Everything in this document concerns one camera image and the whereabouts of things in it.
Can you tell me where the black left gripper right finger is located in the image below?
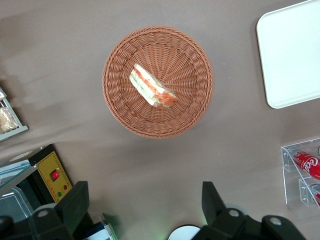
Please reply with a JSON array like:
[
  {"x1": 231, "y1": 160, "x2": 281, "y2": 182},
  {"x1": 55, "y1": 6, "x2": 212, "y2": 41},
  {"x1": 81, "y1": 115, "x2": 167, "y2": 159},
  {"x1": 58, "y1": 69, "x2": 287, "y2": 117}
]
[{"x1": 197, "y1": 181, "x2": 307, "y2": 240}]

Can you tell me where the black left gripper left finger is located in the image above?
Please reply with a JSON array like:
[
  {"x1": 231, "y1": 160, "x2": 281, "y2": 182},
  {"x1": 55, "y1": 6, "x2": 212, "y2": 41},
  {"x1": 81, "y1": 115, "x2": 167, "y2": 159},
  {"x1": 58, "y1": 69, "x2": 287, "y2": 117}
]
[{"x1": 0, "y1": 181, "x2": 90, "y2": 240}]

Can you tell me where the triangle sandwich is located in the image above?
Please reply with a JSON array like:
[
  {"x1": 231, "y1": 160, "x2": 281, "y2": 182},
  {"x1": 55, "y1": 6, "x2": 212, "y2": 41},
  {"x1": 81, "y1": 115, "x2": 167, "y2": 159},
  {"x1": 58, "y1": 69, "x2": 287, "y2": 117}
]
[{"x1": 128, "y1": 63, "x2": 179, "y2": 110}]

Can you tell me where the round brown wicker basket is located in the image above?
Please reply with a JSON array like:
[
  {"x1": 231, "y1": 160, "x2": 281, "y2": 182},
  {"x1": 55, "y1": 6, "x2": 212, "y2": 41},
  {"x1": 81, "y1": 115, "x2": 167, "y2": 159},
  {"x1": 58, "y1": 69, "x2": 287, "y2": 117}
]
[{"x1": 101, "y1": 24, "x2": 215, "y2": 139}]

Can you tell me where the white plastic tray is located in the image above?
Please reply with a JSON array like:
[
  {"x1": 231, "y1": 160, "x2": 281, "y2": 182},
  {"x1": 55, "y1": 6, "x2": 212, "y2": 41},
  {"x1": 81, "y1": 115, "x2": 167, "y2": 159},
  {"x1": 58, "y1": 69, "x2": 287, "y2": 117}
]
[{"x1": 256, "y1": 0, "x2": 320, "y2": 109}]

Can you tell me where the white round disc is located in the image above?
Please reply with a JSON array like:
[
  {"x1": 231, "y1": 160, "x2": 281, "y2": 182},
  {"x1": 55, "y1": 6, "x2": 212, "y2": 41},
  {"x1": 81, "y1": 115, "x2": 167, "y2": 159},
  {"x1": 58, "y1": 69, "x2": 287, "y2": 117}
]
[{"x1": 167, "y1": 224, "x2": 202, "y2": 240}]

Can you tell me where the yellow control box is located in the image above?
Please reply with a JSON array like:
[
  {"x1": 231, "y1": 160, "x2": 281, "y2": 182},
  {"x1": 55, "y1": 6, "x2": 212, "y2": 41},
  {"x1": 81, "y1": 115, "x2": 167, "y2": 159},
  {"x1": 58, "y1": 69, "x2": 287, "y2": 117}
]
[{"x1": 18, "y1": 143, "x2": 74, "y2": 213}]

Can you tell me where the clear acrylic can dispenser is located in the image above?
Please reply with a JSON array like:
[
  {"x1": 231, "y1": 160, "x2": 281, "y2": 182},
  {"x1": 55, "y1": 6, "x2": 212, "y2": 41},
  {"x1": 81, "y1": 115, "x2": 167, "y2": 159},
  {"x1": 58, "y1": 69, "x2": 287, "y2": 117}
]
[{"x1": 280, "y1": 138, "x2": 320, "y2": 208}]

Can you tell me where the red cola can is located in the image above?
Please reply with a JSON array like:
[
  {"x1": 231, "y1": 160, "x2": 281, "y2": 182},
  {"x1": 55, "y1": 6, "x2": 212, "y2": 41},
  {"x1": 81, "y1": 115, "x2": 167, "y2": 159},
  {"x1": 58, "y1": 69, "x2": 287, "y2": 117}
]
[
  {"x1": 287, "y1": 147, "x2": 320, "y2": 181},
  {"x1": 308, "y1": 183, "x2": 320, "y2": 207}
]

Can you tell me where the bagged bread snack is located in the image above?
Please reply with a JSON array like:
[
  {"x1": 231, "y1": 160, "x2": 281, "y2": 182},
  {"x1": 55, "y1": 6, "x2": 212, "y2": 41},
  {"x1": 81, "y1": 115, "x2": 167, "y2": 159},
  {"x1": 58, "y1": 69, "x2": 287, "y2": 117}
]
[{"x1": 0, "y1": 107, "x2": 16, "y2": 132}]

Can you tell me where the grey wire rack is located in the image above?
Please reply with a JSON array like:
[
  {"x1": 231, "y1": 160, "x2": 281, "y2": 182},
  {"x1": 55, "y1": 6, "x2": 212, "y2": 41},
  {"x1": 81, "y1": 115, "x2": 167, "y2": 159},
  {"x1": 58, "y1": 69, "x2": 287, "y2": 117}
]
[{"x1": 0, "y1": 86, "x2": 29, "y2": 142}]

